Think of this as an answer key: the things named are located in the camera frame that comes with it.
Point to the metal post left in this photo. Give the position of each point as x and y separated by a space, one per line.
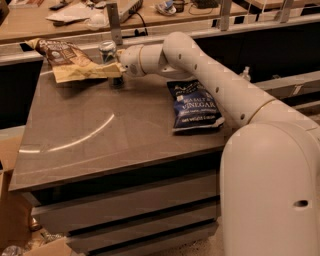
114 23

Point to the grey power strip box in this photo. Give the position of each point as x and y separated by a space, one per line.
129 9

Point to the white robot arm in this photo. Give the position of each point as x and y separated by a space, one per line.
269 166

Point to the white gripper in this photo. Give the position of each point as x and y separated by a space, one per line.
130 61

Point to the white crumpled wrapper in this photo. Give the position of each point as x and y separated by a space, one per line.
166 8

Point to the metal post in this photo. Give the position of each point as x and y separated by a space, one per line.
225 9
114 23

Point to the brown chip bag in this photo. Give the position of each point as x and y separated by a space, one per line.
68 61

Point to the metal post middle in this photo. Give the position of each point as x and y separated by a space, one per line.
225 9

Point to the white papers on desk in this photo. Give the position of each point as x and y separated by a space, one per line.
71 13

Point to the blue vinegar chip bag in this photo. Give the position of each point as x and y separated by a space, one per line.
194 106

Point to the clear sanitizer bottle right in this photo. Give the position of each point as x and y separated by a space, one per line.
245 74

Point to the cardboard box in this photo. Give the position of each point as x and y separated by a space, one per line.
16 226

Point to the blue silver redbull can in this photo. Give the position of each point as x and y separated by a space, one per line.
108 52

